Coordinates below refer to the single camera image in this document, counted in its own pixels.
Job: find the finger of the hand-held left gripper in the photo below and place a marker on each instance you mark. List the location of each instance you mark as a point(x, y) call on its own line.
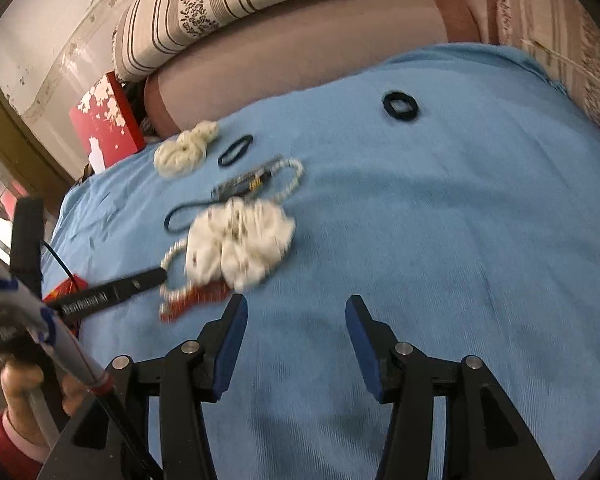
point(29, 240)
point(115, 290)

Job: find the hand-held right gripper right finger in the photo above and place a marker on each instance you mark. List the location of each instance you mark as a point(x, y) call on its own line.
point(362, 345)

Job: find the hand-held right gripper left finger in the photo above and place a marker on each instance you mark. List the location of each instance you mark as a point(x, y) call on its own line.
point(232, 340)

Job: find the person's left forearm red sleeve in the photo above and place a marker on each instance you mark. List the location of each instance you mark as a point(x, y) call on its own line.
point(10, 450)

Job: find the person's left hand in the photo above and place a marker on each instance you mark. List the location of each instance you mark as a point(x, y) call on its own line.
point(20, 390)

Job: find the red packet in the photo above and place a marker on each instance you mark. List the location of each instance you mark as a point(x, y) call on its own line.
point(65, 287)

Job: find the large white scrunchie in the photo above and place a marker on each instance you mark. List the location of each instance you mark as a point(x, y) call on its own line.
point(245, 245)

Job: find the light blue blanket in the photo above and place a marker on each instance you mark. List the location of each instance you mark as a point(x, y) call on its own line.
point(430, 235)

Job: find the red box with white flowers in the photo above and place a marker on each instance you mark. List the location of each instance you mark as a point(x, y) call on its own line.
point(112, 125)

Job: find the small cream scrunchie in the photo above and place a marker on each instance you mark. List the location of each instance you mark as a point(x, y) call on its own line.
point(185, 150)

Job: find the dark metal hair clip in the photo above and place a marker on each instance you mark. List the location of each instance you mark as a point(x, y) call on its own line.
point(242, 182)

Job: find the pink sofa cushion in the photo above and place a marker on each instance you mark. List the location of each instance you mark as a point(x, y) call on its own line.
point(305, 60)

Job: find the striped floral pillow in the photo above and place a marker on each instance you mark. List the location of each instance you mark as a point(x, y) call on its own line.
point(205, 10)

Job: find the floral striped fabric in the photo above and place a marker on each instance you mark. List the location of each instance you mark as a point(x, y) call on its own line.
point(570, 50)

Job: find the brown wooden frame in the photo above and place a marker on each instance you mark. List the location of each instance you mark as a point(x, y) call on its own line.
point(15, 120)

